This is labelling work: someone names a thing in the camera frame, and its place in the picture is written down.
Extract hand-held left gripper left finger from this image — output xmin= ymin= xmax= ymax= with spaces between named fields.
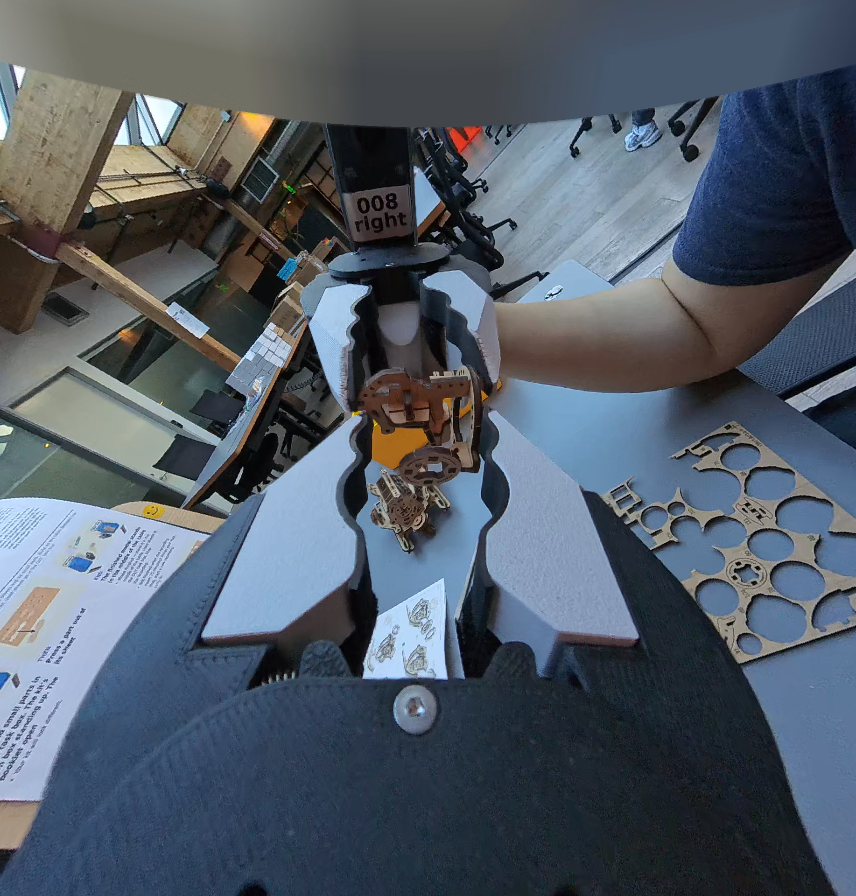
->
xmin=201 ymin=415 xmax=379 ymax=679

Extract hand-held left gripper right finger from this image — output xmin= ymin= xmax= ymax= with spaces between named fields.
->
xmin=456 ymin=410 xmax=642 ymax=679

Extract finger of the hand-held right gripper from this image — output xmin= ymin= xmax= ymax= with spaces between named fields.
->
xmin=301 ymin=274 xmax=376 ymax=421
xmin=421 ymin=266 xmax=504 ymax=400

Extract wooden model assembly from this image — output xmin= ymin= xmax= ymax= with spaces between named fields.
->
xmin=357 ymin=366 xmax=486 ymax=492

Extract person's right forearm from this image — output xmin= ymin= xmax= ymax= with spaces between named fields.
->
xmin=494 ymin=251 xmax=856 ymax=394

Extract small wooden gear model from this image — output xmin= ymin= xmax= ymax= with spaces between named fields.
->
xmin=368 ymin=469 xmax=452 ymax=555

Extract group of small white boxes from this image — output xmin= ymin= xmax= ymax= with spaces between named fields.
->
xmin=225 ymin=329 xmax=293 ymax=394

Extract black office chair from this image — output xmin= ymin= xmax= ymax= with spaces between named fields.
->
xmin=428 ymin=150 xmax=520 ymax=273

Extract wooden-edged desk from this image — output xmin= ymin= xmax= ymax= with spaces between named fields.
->
xmin=183 ymin=318 xmax=311 ymax=509

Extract yellow box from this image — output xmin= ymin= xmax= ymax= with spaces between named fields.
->
xmin=368 ymin=377 xmax=507 ymax=471

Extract white paper notice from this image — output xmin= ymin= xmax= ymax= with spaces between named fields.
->
xmin=165 ymin=302 xmax=209 ymax=339

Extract assembly diagram leaflet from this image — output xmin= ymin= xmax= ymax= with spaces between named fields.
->
xmin=363 ymin=577 xmax=449 ymax=680

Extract punched-out plywood sheet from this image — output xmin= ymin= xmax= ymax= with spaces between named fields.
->
xmin=602 ymin=422 xmax=856 ymax=663

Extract printed instruction sheet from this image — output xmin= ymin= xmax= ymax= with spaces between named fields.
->
xmin=0 ymin=498 xmax=212 ymax=803

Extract person in blue shirt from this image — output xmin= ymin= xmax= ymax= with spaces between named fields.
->
xmin=673 ymin=62 xmax=856 ymax=289

